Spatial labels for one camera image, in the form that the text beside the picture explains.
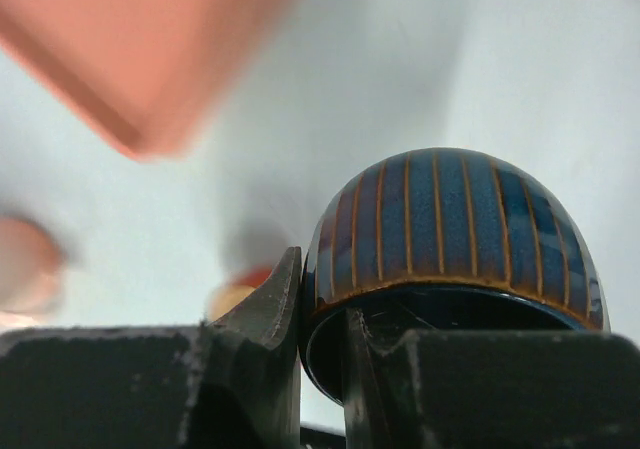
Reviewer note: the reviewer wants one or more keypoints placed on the large peach mug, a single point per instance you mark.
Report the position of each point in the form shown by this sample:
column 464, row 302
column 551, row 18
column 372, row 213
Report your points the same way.
column 31, row 272

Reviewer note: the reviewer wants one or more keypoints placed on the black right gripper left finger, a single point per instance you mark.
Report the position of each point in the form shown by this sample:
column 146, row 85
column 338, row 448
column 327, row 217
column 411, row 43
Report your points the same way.
column 232, row 383

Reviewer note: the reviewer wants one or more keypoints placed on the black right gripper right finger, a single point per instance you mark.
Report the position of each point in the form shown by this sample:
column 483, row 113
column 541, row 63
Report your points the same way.
column 418, row 388

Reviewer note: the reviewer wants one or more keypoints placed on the small orange mug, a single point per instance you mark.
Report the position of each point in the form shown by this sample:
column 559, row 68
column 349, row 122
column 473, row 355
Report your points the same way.
column 228, row 295

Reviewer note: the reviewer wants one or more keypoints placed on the dark blue mug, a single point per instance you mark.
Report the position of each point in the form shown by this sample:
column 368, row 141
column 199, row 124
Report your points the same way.
column 437, row 225

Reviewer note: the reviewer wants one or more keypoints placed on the salmon plastic tray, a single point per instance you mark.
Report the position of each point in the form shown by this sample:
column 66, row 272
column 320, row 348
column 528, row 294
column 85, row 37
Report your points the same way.
column 139, row 72

